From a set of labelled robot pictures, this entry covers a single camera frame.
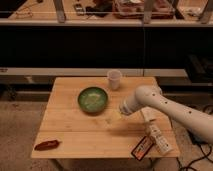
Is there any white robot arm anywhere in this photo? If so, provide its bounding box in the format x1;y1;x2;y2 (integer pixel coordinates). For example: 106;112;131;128
119;85;213;145

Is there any green ceramic bowl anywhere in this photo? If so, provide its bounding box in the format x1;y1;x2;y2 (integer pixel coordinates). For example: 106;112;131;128
78;87;108;113

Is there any translucent plastic cup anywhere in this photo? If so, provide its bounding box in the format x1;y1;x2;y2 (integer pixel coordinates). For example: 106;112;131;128
107;69;122;90

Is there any wooden table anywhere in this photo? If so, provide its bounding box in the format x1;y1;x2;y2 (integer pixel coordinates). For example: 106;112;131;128
30;76;181;171

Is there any clear plastic storage box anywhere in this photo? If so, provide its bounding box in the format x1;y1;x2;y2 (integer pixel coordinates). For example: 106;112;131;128
113;0;175;18

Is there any black remote control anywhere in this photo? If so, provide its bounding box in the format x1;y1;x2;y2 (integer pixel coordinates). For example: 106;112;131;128
73;3;85;16

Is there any black cable on floor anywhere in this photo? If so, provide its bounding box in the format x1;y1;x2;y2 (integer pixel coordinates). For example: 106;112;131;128
175;103;213;171

